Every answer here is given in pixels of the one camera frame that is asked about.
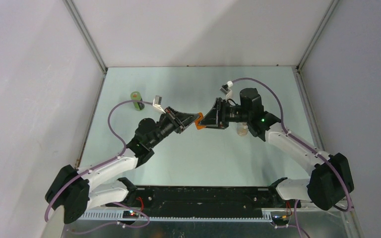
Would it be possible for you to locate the clear pill bottle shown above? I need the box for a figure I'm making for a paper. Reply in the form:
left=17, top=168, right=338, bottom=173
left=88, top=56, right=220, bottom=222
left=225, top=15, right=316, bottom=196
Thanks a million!
left=237, top=122, right=249, bottom=136

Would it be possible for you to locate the orange pill box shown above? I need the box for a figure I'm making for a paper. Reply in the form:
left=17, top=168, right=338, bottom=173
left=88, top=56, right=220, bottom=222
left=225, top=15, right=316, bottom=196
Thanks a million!
left=194, top=113, right=206, bottom=130

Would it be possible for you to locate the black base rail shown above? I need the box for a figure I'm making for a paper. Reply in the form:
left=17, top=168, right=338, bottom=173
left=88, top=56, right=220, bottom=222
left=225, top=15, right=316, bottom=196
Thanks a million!
left=125, top=185, right=301, bottom=220

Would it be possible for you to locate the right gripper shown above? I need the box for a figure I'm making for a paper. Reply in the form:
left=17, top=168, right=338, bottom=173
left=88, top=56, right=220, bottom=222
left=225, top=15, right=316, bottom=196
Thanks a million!
left=197, top=98, right=251, bottom=130

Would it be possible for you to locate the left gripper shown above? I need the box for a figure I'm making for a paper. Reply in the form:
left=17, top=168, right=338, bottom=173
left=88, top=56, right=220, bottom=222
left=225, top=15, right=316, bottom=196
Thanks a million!
left=148, top=106, right=199, bottom=148

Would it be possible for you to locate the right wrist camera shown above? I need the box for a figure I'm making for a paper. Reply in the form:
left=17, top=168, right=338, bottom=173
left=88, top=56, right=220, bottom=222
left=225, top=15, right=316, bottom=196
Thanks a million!
left=220, top=81, right=233, bottom=100

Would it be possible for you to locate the green pill bottle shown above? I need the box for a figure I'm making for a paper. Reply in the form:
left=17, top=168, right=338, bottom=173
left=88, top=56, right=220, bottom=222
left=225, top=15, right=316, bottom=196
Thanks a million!
left=130, top=91, right=145, bottom=111

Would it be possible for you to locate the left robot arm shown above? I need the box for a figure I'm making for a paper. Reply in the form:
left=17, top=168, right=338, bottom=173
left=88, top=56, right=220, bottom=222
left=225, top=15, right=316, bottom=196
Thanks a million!
left=44, top=107, right=202, bottom=224

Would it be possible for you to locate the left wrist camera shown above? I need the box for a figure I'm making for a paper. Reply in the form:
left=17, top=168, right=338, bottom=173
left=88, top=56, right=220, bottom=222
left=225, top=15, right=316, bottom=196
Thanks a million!
left=152, top=95, right=165, bottom=114

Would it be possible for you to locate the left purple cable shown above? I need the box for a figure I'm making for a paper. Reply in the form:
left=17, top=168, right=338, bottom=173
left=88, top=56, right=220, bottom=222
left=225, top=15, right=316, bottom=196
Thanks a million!
left=44, top=100, right=155, bottom=227

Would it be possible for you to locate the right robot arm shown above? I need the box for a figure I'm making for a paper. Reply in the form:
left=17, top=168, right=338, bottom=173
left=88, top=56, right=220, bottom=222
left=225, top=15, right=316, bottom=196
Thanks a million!
left=195, top=88, right=354, bottom=210

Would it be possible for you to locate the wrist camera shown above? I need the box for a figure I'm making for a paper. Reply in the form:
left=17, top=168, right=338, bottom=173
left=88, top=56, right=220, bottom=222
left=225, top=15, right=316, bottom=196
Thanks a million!
left=220, top=81, right=233, bottom=100
left=152, top=95, right=165, bottom=114

